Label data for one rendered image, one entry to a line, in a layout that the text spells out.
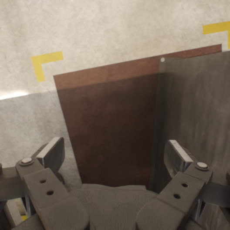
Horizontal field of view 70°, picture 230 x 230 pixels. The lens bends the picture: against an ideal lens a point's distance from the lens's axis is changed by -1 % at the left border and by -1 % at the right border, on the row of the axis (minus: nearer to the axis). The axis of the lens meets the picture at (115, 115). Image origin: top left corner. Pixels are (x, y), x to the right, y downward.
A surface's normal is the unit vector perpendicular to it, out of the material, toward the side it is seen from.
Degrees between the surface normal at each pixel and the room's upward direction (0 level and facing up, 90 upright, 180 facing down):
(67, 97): 0
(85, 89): 0
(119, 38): 0
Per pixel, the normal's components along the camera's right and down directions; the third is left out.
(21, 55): -0.01, 0.25
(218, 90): -1.00, -0.03
